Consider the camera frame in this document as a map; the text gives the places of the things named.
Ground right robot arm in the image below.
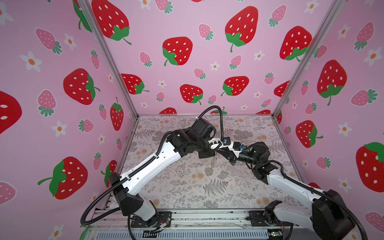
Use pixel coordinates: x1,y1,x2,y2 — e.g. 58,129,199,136
210,142,357,240

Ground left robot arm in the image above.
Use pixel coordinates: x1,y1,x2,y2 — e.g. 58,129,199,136
109,118,216,221

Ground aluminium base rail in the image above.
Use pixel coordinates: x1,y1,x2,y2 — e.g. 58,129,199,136
84,209,320,240

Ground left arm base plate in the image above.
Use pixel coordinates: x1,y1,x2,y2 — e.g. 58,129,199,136
130,211,172,228

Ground left aluminium corner post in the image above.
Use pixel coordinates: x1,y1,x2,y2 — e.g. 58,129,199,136
79,0,139,120

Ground aluminium corner post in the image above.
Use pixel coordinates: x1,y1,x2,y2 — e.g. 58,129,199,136
272,0,345,120
79,0,139,120

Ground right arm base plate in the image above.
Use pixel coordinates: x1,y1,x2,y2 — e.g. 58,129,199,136
246,210,291,227

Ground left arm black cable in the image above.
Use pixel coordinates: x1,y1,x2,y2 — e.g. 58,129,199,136
197,105,225,142

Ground right aluminium corner post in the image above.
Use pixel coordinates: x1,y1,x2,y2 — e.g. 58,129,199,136
272,0,345,120

